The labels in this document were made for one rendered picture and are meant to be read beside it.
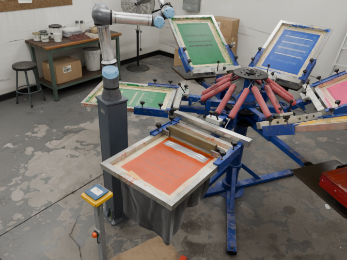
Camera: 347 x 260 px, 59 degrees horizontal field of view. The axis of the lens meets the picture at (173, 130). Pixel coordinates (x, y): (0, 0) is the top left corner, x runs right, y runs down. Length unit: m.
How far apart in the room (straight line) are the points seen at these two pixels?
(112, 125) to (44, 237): 1.20
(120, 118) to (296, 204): 2.04
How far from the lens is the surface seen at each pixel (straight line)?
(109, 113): 2.33
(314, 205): 3.56
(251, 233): 3.03
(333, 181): 1.97
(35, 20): 5.60
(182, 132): 2.22
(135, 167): 2.02
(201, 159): 2.13
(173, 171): 2.00
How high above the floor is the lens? 2.17
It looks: 30 degrees down
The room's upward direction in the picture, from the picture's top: 3 degrees clockwise
